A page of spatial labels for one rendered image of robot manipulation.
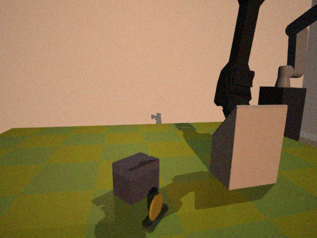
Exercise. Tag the gold coin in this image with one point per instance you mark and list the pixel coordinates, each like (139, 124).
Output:
(155, 207)

